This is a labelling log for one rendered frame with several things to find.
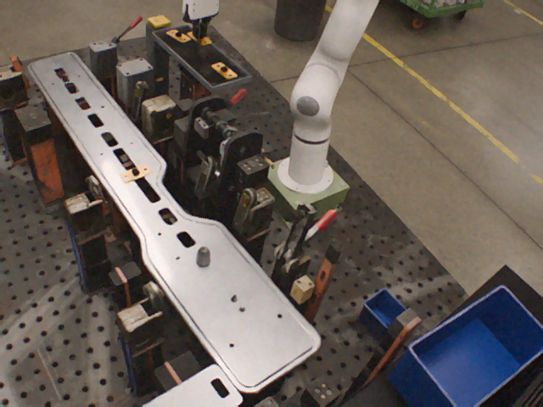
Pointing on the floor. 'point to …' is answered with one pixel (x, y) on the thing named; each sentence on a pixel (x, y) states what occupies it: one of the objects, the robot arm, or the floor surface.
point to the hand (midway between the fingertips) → (199, 30)
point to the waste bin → (299, 18)
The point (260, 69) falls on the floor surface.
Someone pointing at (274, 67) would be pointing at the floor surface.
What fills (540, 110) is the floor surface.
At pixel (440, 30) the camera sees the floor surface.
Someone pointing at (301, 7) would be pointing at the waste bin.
